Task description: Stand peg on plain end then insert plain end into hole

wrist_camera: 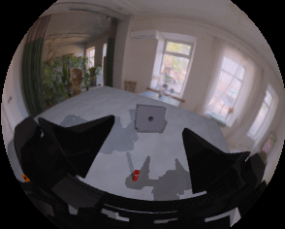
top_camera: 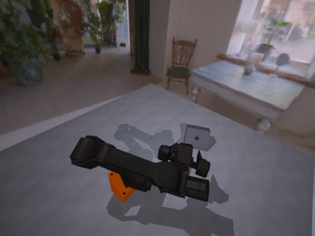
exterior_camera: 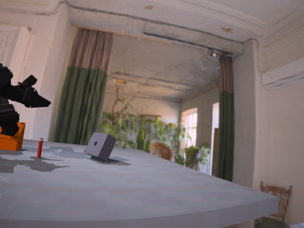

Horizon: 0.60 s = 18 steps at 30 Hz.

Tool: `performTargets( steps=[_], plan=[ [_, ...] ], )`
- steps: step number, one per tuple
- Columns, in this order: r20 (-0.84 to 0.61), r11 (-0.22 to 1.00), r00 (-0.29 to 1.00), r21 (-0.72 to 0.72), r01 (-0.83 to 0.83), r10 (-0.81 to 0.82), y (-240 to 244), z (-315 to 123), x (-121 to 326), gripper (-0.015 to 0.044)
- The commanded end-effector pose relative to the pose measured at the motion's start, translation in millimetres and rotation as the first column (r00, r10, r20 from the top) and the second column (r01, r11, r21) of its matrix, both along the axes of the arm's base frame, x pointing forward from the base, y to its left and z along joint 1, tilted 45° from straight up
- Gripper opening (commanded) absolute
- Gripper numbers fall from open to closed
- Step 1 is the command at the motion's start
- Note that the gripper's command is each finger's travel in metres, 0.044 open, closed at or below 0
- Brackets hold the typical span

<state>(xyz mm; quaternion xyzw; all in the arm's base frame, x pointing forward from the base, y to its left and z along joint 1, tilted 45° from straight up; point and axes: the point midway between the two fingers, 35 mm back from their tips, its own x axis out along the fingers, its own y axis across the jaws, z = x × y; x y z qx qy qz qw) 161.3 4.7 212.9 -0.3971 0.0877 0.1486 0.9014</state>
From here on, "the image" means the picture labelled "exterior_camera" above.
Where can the grey sloped panel with hole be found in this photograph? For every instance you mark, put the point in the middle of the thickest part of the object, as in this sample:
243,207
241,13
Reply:
100,147

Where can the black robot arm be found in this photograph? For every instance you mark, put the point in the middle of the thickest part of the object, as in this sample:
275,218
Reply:
8,116

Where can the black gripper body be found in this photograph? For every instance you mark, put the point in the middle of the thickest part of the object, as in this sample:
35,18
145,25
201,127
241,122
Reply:
21,95

